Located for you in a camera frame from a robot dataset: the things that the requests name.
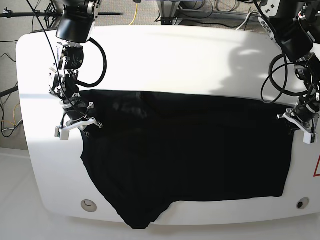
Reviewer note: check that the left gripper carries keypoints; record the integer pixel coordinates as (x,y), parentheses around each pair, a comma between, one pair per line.
(303,116)

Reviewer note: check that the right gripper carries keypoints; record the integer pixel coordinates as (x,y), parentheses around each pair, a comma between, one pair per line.
(78,109)

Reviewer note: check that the black T-shirt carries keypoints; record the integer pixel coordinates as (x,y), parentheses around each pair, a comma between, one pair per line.
(157,148)

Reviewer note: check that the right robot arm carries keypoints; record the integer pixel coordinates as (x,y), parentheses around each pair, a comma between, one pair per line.
(74,30)

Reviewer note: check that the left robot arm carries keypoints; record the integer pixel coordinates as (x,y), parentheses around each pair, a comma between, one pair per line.
(294,26)

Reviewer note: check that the red triangle warning sticker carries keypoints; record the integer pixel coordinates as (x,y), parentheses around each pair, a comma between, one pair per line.
(317,168)

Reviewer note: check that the left table grommet cap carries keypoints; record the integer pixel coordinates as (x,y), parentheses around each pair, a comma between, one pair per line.
(88,206)

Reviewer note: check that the table grommet cap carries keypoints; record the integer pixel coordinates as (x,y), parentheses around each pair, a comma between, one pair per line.
(303,203)
(88,206)

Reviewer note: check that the right table grommet cap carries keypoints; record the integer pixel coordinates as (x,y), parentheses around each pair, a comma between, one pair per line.
(303,203)

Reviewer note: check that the black tripod stand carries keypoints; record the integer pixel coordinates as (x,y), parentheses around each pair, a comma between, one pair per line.
(47,11)

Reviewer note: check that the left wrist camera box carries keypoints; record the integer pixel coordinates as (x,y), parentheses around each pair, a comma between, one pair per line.
(310,138)

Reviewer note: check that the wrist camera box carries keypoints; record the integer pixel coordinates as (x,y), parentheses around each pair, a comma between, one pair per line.
(62,133)
(310,138)

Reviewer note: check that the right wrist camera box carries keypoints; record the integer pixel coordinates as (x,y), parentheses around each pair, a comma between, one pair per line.
(62,133)

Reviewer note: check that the aluminium frame base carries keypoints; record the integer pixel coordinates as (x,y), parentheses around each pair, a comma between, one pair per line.
(228,14)

